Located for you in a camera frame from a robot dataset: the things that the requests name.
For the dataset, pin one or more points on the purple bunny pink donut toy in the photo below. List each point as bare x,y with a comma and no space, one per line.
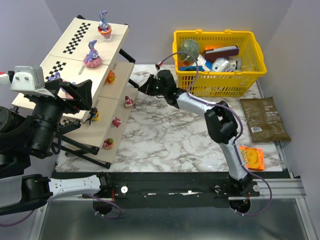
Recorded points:
56,77

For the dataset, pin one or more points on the beige tiered shelf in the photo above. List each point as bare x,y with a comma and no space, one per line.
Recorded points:
67,57

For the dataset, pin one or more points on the blue box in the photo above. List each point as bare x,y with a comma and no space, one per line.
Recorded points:
191,68

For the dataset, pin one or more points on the pink bear toy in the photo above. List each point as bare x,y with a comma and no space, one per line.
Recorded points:
116,121

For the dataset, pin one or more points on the purple box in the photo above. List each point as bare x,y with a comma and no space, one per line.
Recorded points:
221,52

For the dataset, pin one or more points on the orange snack box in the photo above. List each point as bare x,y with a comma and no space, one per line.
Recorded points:
253,158

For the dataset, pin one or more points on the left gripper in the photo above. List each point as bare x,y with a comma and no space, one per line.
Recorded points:
61,92

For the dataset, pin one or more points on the orange dragon toy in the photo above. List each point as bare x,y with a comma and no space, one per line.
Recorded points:
111,77

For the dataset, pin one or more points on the strawberry tart toy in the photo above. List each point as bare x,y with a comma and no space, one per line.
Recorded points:
108,143

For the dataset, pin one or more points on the purple bunny cupcake toy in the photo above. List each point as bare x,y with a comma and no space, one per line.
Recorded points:
104,28

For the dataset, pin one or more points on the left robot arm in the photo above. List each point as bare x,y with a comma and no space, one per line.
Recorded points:
24,137

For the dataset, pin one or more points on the black dragon toy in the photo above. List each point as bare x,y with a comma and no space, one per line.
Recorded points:
93,115

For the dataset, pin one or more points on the brown coffee bag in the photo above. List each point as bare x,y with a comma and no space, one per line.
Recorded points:
264,121

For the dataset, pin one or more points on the white bottle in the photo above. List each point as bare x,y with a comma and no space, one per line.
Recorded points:
235,63

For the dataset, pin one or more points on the strawberry cake slice toy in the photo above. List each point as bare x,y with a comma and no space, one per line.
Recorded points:
128,102

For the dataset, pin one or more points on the yellow plastic basket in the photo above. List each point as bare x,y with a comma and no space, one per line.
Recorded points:
218,80

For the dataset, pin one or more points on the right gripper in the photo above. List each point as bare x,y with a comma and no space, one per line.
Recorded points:
152,84

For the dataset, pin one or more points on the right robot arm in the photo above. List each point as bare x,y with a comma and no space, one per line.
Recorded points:
220,122

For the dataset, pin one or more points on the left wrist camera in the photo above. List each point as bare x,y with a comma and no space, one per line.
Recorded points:
29,80

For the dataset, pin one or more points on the green melon ball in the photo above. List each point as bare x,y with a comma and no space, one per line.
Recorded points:
189,50

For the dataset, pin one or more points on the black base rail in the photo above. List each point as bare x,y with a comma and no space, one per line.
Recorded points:
152,190

